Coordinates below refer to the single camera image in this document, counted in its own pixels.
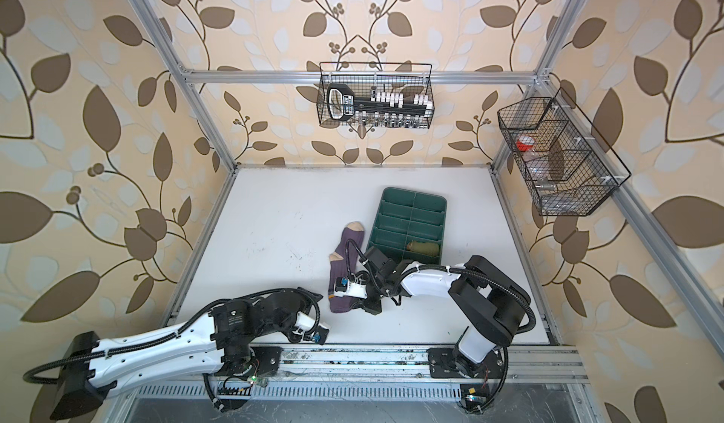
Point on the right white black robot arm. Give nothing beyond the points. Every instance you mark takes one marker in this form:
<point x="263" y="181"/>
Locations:
<point x="496" y="308"/>

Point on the purple striped sock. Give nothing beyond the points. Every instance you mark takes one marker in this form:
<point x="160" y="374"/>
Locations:
<point x="340" y="260"/>

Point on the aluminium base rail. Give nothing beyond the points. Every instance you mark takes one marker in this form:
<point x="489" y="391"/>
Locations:
<point x="346" y="363"/>

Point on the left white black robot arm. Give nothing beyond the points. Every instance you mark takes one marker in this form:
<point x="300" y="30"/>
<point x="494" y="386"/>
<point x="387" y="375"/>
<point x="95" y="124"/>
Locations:
<point x="216" y="341"/>

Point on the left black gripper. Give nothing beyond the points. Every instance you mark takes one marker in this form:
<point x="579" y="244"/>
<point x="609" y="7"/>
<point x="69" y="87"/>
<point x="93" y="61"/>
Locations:
<point x="308" y="302"/>

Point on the black socket set holder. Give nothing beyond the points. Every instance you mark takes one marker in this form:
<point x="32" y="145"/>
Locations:
<point x="342" y="103"/>

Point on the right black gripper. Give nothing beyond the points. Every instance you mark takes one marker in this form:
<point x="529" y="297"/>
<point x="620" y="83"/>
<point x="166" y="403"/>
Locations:
<point x="373" y="307"/>

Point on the right black wire basket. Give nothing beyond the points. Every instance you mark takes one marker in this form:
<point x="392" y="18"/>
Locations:
<point x="574" y="169"/>

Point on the black wire basket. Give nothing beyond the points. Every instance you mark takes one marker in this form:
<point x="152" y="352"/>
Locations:
<point x="574" y="169"/>
<point x="407" y="77"/>

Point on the green striped sock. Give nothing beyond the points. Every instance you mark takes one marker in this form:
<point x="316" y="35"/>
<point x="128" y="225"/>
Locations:
<point x="431" y="249"/>

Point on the back black wire basket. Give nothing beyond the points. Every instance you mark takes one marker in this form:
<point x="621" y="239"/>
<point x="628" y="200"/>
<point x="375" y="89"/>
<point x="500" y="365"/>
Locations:
<point x="407" y="77"/>

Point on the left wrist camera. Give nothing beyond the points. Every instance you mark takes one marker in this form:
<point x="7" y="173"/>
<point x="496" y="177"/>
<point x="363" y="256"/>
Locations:
<point x="310" y="329"/>

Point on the green plastic divided tray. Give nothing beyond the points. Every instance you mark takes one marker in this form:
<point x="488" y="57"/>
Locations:
<point x="403" y="216"/>

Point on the red capped clear container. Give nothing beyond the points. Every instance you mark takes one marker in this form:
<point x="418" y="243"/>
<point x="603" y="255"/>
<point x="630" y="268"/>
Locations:
<point x="525" y="144"/>

